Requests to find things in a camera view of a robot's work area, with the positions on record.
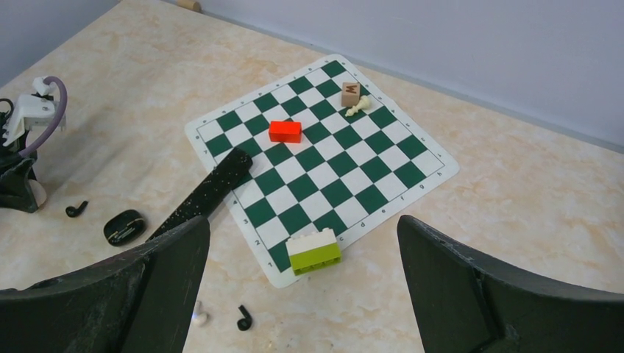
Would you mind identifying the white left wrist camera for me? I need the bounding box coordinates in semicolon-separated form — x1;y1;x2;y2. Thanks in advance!
3;76;68;154

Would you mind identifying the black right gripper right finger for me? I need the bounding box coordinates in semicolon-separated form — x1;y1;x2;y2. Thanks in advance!
397;215;623;352

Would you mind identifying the white and green toy brick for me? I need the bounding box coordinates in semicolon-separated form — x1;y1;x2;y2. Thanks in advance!
286;228;342;276

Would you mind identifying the red toy brick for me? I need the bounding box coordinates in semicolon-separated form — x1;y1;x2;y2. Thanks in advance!
269;121;302;143

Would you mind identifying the green white chessboard mat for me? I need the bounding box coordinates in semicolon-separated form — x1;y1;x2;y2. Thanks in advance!
185;54;459;288

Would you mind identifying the black earbud left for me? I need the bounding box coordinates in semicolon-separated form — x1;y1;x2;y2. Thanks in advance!
65;200;88;218

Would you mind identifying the cream chess piece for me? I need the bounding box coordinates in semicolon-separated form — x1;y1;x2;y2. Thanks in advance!
344;96;371;117

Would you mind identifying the white earbud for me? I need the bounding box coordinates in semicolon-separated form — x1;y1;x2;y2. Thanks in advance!
191;301;209;327

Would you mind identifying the cream earbud case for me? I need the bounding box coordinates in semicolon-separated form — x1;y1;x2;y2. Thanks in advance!
29;179;47;207

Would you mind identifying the black earbud right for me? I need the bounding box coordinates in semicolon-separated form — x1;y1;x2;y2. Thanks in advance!
237;305;253;332

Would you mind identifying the wooden letter cube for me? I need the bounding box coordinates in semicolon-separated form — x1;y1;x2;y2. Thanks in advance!
341;82;361;107

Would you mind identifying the black earbud case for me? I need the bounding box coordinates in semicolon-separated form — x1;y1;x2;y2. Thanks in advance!
103;209;146;246

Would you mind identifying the black earbud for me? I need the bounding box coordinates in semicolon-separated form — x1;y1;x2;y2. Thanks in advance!
65;200;88;218
237;305;253;332

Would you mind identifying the wooden cork piece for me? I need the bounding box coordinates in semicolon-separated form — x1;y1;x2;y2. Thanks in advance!
176;0;202;13

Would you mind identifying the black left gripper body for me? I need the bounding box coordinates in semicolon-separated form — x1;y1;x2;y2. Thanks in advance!
1;98;39;213

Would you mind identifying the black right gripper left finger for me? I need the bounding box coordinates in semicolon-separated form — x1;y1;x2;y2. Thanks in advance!
1;216;210;352

